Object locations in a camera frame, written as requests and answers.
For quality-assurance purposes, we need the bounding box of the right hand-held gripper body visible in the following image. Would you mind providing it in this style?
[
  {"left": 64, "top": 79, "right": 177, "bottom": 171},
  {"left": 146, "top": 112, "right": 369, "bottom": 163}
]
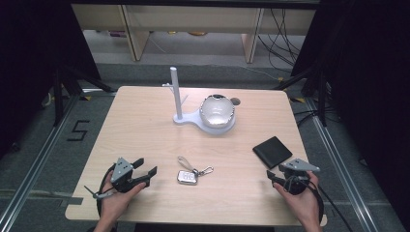
[{"left": 278, "top": 158, "right": 321, "bottom": 196}]

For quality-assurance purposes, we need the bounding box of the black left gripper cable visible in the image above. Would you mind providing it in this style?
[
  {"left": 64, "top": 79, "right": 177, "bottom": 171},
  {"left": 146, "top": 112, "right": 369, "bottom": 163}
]
[{"left": 96, "top": 163, "right": 118, "bottom": 220}]

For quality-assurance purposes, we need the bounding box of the silver cable plug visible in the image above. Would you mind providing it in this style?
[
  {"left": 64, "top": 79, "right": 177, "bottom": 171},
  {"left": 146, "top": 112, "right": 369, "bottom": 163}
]
[{"left": 83, "top": 185, "right": 114, "bottom": 199}]

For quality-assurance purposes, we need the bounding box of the silver key fob keychain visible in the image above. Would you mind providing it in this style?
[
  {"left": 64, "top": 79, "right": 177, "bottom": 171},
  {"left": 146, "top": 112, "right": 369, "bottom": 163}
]
[{"left": 176, "top": 156, "right": 215, "bottom": 187}]

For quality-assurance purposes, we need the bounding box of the metal floor rail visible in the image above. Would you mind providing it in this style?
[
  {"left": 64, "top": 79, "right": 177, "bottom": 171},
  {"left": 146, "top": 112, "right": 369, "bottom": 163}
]
[
  {"left": 0, "top": 91, "right": 85, "bottom": 232},
  {"left": 303, "top": 96, "right": 381, "bottom": 232}
]

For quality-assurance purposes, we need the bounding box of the person's left hand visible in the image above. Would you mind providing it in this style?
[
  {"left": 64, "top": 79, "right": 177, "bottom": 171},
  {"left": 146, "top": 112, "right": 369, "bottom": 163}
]
[{"left": 97, "top": 171, "right": 147, "bottom": 227}]

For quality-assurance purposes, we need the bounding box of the bundle of black floor cables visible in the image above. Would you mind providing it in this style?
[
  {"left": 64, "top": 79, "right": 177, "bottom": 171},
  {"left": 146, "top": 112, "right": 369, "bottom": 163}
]
[{"left": 256, "top": 8, "right": 306, "bottom": 73}]

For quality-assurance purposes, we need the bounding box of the black tripod stand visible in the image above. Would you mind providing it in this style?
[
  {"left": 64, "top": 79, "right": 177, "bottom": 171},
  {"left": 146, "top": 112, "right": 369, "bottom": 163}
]
[
  {"left": 273, "top": 62, "right": 333, "bottom": 128},
  {"left": 51, "top": 62, "right": 114, "bottom": 128}
]

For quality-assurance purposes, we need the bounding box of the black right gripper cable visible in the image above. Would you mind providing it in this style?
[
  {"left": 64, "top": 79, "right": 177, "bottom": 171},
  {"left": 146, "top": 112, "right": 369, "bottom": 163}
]
[{"left": 289, "top": 176, "right": 356, "bottom": 232}]

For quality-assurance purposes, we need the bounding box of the white key stand with tray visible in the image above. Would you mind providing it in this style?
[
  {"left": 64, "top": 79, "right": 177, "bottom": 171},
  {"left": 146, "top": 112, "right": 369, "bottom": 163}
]
[{"left": 161, "top": 66, "right": 237, "bottom": 136}]

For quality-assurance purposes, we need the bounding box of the black wallet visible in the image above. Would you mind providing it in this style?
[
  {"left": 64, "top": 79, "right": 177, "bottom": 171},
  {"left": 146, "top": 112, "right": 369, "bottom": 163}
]
[{"left": 251, "top": 135, "right": 294, "bottom": 170}]

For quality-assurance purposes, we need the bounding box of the person's right hand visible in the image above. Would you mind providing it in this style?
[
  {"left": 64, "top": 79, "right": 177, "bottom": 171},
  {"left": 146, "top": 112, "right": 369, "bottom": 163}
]
[{"left": 273, "top": 170, "right": 324, "bottom": 227}]

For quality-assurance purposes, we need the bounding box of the dark curtain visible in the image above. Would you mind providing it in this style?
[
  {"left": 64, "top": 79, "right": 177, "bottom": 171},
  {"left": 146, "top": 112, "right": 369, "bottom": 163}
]
[
  {"left": 291, "top": 0, "right": 410, "bottom": 223},
  {"left": 0, "top": 0, "right": 102, "bottom": 159}
]

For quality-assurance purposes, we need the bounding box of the light wooden desk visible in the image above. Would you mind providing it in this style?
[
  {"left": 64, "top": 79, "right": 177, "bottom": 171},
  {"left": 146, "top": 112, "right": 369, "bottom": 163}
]
[{"left": 71, "top": 4, "right": 317, "bottom": 64}]

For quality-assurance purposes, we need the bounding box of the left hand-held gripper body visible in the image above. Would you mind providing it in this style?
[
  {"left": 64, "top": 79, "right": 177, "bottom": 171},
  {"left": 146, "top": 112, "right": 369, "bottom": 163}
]
[{"left": 110, "top": 157, "right": 138, "bottom": 194}]

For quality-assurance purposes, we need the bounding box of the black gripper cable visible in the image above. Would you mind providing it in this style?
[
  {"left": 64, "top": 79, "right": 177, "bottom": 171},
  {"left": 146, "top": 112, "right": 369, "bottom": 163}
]
[
  {"left": 96, "top": 163, "right": 118, "bottom": 220},
  {"left": 289, "top": 176, "right": 356, "bottom": 232}
]

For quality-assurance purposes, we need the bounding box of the silver white bowl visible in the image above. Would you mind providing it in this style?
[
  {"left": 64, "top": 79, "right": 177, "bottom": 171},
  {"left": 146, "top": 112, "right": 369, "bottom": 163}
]
[{"left": 198, "top": 94, "right": 236, "bottom": 130}]

